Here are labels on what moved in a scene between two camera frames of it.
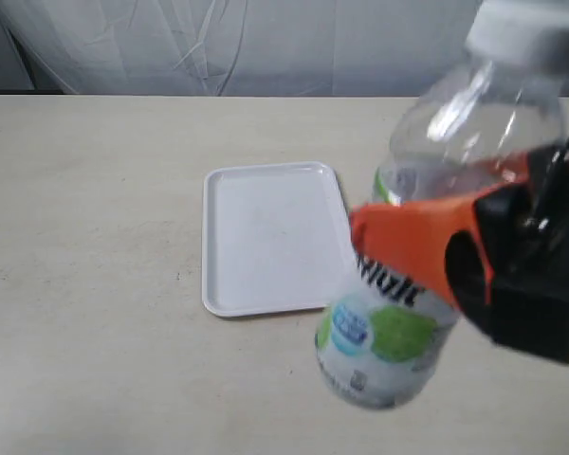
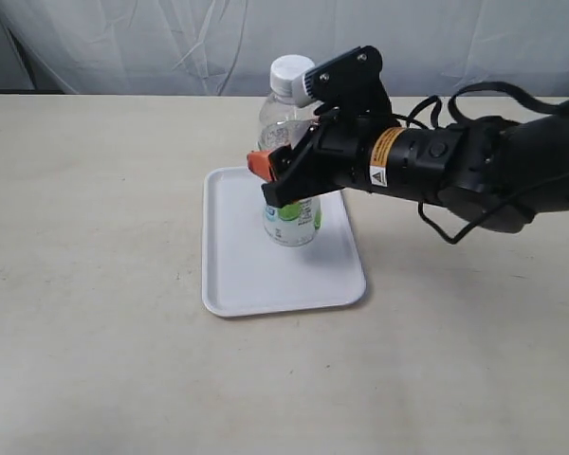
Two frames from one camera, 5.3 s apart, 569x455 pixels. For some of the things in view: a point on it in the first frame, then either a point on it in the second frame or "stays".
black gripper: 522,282 to 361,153
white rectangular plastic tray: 277,237 stays
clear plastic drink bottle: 381,336 to 283,122
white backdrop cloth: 226,47 stays
